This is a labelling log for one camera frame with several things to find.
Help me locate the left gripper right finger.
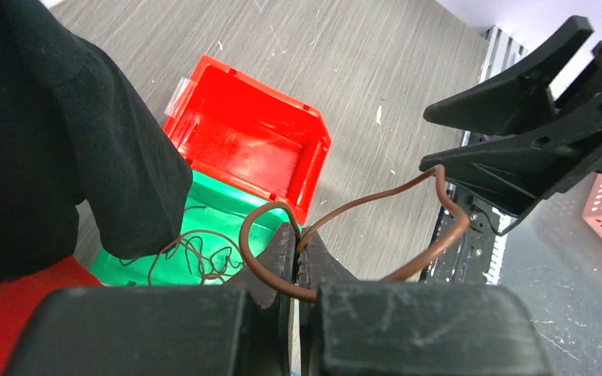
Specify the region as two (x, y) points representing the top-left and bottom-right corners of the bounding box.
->
(297, 233), (360, 375)

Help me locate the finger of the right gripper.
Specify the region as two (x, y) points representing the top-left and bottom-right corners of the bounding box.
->
(419, 103), (602, 217)
(423, 15), (593, 136)

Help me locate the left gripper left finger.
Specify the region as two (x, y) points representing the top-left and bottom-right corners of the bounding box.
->
(225, 222), (296, 375)

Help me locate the green plastic bin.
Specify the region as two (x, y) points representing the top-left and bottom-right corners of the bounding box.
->
(89, 172), (265, 286)

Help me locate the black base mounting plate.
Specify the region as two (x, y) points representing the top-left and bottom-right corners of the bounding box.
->
(419, 183), (512, 284)

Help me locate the red plastic bin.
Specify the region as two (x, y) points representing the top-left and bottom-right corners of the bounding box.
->
(163, 55), (332, 224)

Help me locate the red t-shirt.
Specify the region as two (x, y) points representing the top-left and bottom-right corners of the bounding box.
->
(0, 256), (102, 374)

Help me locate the black t-shirt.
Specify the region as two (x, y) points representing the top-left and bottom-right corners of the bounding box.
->
(0, 1), (192, 283)

